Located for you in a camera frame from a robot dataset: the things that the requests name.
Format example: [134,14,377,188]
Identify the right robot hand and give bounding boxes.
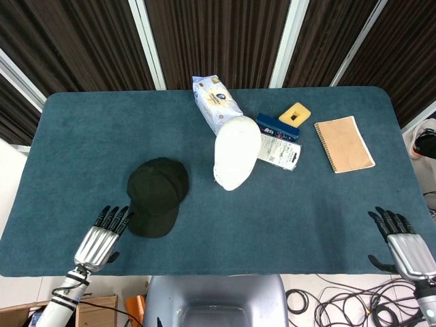
[367,206,436,282]

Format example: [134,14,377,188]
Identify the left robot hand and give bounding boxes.
[74,205,134,273]

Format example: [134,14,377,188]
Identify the black baseball cap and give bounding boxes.
[126,157,191,239]

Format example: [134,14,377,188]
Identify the white oval plastic object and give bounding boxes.
[213,115,262,192]

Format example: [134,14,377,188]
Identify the brown cardboard box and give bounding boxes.
[0,294,119,327]

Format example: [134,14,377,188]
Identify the orange object on floor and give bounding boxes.
[124,295,148,327]

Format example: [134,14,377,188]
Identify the blue table cloth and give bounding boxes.
[0,86,431,277]

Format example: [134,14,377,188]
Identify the brown spiral notebook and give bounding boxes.
[313,115,376,174]

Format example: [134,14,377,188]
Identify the grey robot torso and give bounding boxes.
[142,274,290,327]

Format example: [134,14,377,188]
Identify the white blister card package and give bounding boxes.
[257,133,302,174]

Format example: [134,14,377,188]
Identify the yellow sponge with hole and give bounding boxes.
[278,103,313,129]

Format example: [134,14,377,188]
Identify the dark blue rectangular box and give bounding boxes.
[255,112,301,142]

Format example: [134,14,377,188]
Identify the white blue tissue pack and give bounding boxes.
[191,74,245,136]

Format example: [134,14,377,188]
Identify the black floor cables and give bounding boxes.
[285,272,436,327]

